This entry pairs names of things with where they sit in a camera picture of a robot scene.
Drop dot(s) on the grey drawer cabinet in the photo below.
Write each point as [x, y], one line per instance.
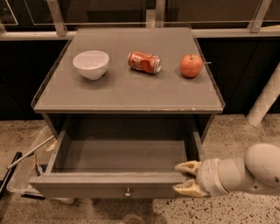
[122, 89]

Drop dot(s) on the crumpled snack bag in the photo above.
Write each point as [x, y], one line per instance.
[40, 169]

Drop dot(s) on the clear plastic trash bin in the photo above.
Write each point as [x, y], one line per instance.
[19, 182]

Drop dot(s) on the black flat bar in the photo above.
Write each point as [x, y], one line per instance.
[8, 174]

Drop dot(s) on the metal rod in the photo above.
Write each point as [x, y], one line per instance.
[13, 164]

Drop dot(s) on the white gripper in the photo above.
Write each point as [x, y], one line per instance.
[207, 176]

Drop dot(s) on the white ceramic bowl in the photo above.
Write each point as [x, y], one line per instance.
[91, 64]

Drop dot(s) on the red soda can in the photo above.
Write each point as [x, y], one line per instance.
[144, 62]

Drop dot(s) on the metal railing frame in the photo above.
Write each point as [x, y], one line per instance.
[60, 19]

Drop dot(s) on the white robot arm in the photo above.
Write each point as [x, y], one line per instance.
[256, 171]

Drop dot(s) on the red apple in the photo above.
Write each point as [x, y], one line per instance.
[191, 65]

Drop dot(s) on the grey top drawer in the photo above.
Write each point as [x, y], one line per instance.
[119, 158]

